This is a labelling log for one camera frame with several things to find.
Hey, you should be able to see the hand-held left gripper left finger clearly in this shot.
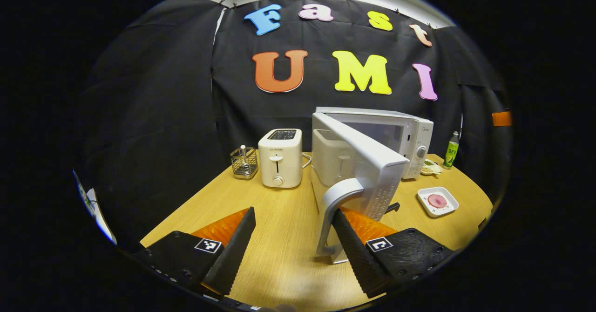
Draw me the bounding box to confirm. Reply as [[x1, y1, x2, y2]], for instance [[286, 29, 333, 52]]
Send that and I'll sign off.
[[133, 206, 257, 296]]

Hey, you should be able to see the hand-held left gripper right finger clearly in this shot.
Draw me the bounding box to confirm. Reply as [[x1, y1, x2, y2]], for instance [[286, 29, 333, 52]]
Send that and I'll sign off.
[[332, 208, 454, 298]]

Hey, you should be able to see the white microwave oven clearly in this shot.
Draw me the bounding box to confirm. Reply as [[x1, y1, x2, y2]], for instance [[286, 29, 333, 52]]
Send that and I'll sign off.
[[311, 107, 434, 264]]

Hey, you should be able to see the white square plate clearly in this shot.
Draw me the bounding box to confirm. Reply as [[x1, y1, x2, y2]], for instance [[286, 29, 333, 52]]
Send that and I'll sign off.
[[417, 187, 460, 218]]

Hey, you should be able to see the white toaster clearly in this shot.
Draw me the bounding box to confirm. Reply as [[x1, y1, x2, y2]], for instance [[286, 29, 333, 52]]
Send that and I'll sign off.
[[258, 129, 303, 189]]

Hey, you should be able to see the white divided dish with grains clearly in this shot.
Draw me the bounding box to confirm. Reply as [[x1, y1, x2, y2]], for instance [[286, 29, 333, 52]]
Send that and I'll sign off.
[[420, 158, 444, 176]]

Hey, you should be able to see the green plastic bottle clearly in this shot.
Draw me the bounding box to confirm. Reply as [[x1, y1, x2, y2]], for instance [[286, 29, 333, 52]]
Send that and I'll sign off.
[[443, 131, 460, 170]]

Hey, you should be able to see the metal wire holder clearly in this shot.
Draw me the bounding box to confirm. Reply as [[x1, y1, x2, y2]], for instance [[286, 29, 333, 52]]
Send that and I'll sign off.
[[230, 145, 259, 180]]

